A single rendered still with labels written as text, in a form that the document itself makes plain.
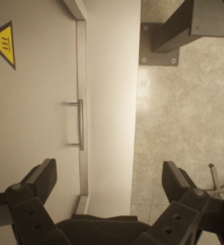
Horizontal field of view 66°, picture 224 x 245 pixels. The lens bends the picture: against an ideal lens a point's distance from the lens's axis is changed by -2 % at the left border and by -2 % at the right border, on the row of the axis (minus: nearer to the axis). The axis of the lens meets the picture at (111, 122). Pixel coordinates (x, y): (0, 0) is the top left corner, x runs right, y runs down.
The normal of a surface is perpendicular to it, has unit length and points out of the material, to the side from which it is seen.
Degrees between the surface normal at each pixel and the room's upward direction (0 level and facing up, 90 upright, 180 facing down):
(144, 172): 0
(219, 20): 0
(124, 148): 0
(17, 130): 90
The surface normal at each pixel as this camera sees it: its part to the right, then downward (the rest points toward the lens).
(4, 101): 1.00, 0.03
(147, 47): -0.03, 0.25
